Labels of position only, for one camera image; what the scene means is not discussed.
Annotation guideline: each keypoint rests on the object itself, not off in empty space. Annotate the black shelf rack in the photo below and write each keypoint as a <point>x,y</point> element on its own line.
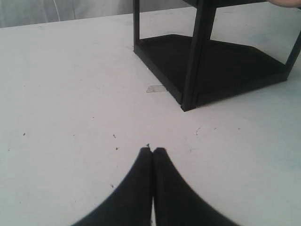
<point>197,70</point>

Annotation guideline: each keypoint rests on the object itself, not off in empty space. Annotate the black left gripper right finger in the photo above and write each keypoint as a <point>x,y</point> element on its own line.
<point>175,202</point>

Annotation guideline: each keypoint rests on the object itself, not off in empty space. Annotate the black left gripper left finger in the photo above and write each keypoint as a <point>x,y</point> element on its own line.
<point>131,202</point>

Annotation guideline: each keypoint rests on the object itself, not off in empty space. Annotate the white backdrop curtain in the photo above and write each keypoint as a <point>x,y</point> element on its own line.
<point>15,13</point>

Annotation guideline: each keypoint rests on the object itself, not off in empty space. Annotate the clear tape piece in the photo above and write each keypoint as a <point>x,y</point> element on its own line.
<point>155,89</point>

